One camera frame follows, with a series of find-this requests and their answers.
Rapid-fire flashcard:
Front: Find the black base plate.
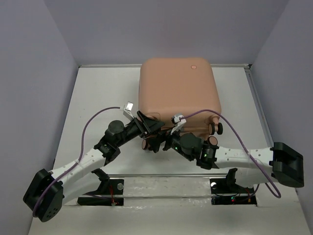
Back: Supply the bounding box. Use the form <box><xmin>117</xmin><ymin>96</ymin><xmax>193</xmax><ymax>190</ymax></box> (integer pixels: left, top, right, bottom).
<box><xmin>77</xmin><ymin>179</ymin><xmax>124</xmax><ymax>206</ymax></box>
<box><xmin>210</xmin><ymin>178</ymin><xmax>257</xmax><ymax>206</ymax></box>

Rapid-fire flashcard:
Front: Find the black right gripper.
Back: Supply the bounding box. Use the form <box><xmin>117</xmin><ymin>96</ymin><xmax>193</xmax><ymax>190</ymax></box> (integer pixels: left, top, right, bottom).
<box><xmin>146</xmin><ymin>124</ymin><xmax>194</xmax><ymax>162</ymax></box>

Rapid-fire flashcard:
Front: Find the pink hard-shell suitcase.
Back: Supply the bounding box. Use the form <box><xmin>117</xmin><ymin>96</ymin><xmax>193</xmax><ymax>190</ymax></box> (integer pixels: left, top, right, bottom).
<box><xmin>138</xmin><ymin>57</ymin><xmax>224</xmax><ymax>144</ymax></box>

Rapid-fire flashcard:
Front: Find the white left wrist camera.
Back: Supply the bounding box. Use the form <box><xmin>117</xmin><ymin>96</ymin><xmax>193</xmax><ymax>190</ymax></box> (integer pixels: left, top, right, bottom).
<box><xmin>120</xmin><ymin>101</ymin><xmax>134</xmax><ymax>120</ymax></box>

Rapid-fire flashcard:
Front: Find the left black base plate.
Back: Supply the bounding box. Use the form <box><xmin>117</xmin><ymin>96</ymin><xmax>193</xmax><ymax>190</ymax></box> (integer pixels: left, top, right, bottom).
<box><xmin>77</xmin><ymin>179</ymin><xmax>124</xmax><ymax>206</ymax></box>

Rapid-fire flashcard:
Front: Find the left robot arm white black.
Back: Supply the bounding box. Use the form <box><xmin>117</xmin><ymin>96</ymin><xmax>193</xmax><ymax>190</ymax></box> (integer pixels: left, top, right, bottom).
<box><xmin>22</xmin><ymin>111</ymin><xmax>165</xmax><ymax>222</ymax></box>

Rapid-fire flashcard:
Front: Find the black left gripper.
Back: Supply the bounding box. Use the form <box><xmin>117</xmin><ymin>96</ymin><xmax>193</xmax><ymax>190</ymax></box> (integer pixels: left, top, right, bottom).
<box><xmin>115</xmin><ymin>111</ymin><xmax>164</xmax><ymax>147</ymax></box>

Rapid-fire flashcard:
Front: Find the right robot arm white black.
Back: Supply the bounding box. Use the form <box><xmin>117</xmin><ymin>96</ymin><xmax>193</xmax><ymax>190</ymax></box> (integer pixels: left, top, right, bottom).
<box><xmin>142</xmin><ymin>132</ymin><xmax>304</xmax><ymax>192</ymax></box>

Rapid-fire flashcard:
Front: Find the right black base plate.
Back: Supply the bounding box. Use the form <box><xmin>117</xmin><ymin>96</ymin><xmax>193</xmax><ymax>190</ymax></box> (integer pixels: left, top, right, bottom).
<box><xmin>210</xmin><ymin>178</ymin><xmax>257</xmax><ymax>206</ymax></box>

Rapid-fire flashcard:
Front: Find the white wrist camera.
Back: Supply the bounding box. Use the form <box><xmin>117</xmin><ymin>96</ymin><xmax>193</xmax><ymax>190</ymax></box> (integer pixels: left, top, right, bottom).
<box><xmin>171</xmin><ymin>114</ymin><xmax>186</xmax><ymax>135</ymax></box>
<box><xmin>120</xmin><ymin>101</ymin><xmax>134</xmax><ymax>120</ymax></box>

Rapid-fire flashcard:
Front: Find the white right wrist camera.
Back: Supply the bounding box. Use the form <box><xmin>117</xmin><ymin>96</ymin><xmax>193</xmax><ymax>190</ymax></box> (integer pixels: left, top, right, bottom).
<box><xmin>171</xmin><ymin>114</ymin><xmax>186</xmax><ymax>135</ymax></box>

